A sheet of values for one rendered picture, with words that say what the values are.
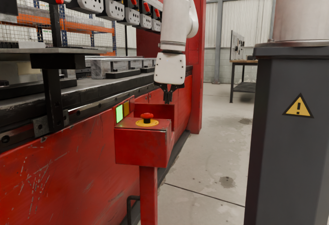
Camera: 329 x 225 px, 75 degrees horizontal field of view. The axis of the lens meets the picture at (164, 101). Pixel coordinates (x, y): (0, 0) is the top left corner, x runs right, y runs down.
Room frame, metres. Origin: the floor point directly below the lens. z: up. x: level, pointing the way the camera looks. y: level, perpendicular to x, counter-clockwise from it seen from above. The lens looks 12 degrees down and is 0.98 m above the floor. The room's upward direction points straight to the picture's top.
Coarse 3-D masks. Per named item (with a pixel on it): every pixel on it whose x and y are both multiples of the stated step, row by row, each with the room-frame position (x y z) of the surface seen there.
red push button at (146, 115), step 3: (141, 114) 0.64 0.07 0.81; (144, 114) 0.63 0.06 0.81; (147, 114) 0.63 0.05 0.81; (150, 114) 0.63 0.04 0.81; (141, 117) 0.62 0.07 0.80; (144, 117) 0.62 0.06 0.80; (147, 117) 0.62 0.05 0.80; (150, 117) 0.62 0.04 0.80; (144, 120) 0.63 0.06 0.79; (147, 120) 0.63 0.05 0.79; (150, 120) 0.64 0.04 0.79; (144, 123) 0.63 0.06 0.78; (147, 123) 0.63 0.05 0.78
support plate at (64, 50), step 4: (32, 48) 0.48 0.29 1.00; (36, 48) 0.48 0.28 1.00; (40, 48) 0.48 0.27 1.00; (44, 48) 0.47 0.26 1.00; (48, 48) 0.47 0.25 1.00; (52, 48) 0.47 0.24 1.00; (56, 48) 0.46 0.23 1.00; (60, 48) 0.47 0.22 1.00; (64, 48) 0.48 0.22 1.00; (0, 52) 0.51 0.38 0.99; (4, 52) 0.51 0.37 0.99; (8, 52) 0.51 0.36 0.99; (12, 52) 0.50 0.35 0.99; (16, 52) 0.50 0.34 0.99; (20, 52) 0.50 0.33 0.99; (24, 52) 0.49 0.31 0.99; (28, 52) 0.49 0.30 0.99; (32, 52) 0.48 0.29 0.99; (36, 52) 0.48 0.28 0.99; (40, 52) 0.48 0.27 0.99; (44, 52) 0.47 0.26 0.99; (48, 52) 0.47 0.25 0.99; (52, 52) 0.47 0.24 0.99; (56, 52) 0.46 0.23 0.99; (60, 52) 0.47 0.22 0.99; (64, 52) 0.48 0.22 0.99; (68, 52) 0.49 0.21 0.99; (72, 52) 0.50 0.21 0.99; (76, 52) 0.51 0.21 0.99; (80, 52) 0.53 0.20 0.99; (84, 52) 0.54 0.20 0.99; (88, 52) 0.55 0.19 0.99; (92, 52) 0.57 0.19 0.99; (96, 52) 0.59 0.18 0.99; (100, 52) 0.60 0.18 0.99; (104, 52) 0.62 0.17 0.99
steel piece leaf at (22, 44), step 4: (20, 44) 0.57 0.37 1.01; (24, 44) 0.58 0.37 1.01; (28, 44) 0.59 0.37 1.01; (32, 44) 0.61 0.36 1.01; (36, 44) 0.62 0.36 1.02; (40, 44) 0.63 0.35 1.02; (44, 44) 0.65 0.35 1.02; (20, 48) 0.57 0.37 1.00; (24, 48) 0.58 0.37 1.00; (28, 48) 0.59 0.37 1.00
